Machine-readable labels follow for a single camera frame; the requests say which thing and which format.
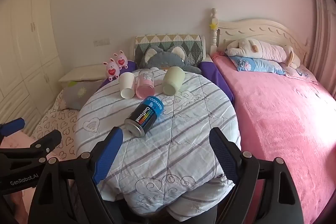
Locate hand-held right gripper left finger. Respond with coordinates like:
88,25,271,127
28,126,124,224

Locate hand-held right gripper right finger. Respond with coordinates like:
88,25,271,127
209,127,302,224

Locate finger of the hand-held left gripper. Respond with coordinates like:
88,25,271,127
0,119,26,138
0,130,62,164

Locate white paper cup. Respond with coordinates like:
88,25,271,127
119,72,136,99

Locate pale green cup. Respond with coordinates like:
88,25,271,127
162,67,186,95

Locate heart print bed sheet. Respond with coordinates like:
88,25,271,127
30,88,84,161

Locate striped white quilt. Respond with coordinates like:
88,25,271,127
75,68,242,223

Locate grey flower pillow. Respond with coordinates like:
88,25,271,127
62,80,105,110

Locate blue and black can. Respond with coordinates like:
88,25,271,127
124,96,164,138

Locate pink fleece blanket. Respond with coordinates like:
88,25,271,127
211,52,336,224

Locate cream pillow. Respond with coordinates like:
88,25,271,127
58,64,111,83

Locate pink bunny toy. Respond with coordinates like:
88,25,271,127
103,58,121,81
113,50,129,69

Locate cream wardrobe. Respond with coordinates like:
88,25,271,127
0,0,63,119

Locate blue printed pillow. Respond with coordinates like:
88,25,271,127
228,55,286,75

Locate grey cat plush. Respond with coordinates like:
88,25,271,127
139,46,202,75

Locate white plush dog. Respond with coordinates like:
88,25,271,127
226,39,301,69

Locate diamond patterned cushion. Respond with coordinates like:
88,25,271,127
134,34,206,67

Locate white printed pillow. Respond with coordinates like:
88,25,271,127
283,64,319,85

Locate cream wooden headboard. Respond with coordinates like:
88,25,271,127
209,7,311,67

